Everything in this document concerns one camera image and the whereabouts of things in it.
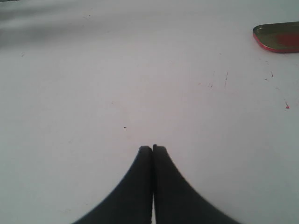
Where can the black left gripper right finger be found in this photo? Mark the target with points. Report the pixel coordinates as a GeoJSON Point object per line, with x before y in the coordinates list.
{"type": "Point", "coordinates": [175, 200]}

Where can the gold tin lid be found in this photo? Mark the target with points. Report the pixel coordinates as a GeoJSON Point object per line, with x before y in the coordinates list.
{"type": "Point", "coordinates": [278, 37]}

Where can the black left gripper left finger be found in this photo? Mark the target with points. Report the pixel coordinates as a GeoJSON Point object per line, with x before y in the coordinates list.
{"type": "Point", "coordinates": [131, 200]}

